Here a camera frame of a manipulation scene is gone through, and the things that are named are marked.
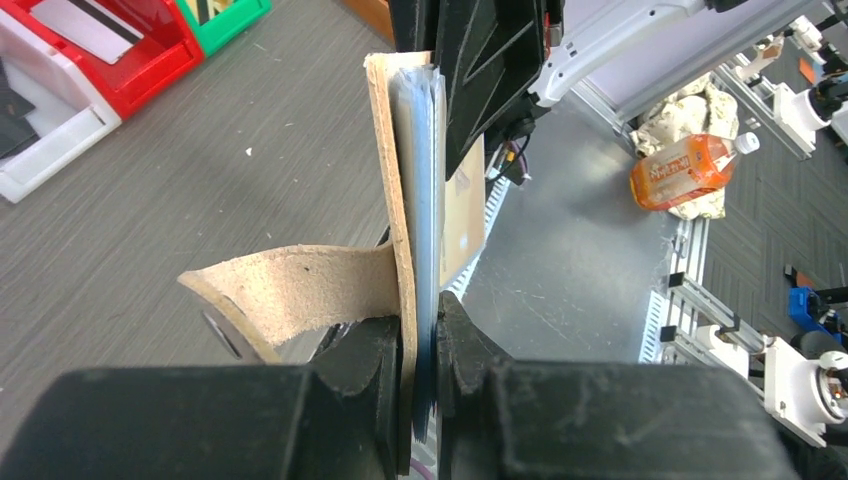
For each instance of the green plastic bin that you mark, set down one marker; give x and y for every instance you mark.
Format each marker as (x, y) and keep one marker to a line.
(218, 32)

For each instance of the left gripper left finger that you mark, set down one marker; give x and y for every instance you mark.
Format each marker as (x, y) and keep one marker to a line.
(334, 417)

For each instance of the white plastic bin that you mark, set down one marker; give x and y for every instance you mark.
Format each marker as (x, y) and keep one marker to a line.
(69, 114)

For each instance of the red plastic bin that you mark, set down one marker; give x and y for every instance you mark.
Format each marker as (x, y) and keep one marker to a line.
(166, 52)

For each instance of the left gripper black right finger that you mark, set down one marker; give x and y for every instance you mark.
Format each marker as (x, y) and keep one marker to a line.
(503, 418)

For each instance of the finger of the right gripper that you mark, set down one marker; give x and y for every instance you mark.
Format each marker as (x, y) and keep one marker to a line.
(414, 24)

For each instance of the orange drink bottle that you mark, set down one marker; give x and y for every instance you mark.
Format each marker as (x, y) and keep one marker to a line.
(695, 166)

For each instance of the black card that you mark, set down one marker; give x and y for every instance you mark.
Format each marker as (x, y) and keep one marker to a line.
(17, 134)

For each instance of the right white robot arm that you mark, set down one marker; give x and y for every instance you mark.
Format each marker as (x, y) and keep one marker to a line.
(648, 39)

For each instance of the white striped card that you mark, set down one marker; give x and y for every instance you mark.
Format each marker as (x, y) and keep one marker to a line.
(90, 26)

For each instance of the orange compartment tray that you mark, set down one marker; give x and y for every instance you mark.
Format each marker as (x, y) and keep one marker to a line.
(376, 14)

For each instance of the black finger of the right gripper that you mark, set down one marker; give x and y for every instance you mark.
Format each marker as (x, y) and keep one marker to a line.
(489, 53)

